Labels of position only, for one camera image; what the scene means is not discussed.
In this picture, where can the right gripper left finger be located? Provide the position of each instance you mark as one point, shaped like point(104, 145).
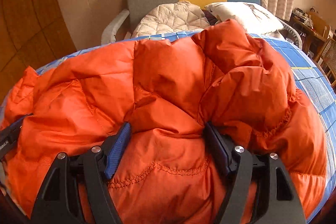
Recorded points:
point(58, 199)

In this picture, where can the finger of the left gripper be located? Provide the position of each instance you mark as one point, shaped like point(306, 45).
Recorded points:
point(10, 137)

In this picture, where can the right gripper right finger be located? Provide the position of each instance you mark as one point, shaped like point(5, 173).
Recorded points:
point(275, 200)

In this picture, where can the orange quilted down jacket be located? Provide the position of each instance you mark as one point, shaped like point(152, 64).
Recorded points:
point(162, 113)

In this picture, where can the blue plaid bed sheet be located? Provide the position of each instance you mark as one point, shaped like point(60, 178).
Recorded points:
point(315, 87)

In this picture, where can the rattan wooden chair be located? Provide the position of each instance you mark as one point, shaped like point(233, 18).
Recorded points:
point(327, 57)

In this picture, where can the wooden desk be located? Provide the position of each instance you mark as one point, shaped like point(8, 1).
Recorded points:
point(314, 31)

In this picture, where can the white printed pillow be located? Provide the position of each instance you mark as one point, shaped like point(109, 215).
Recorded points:
point(254, 18)

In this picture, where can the cream quilted jacket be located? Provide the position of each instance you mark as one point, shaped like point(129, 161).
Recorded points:
point(170, 18)

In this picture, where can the white bed side rail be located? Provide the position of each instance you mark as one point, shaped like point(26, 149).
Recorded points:
point(109, 34)

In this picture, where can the grey bed side rail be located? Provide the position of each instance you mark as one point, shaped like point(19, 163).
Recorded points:
point(294, 35)

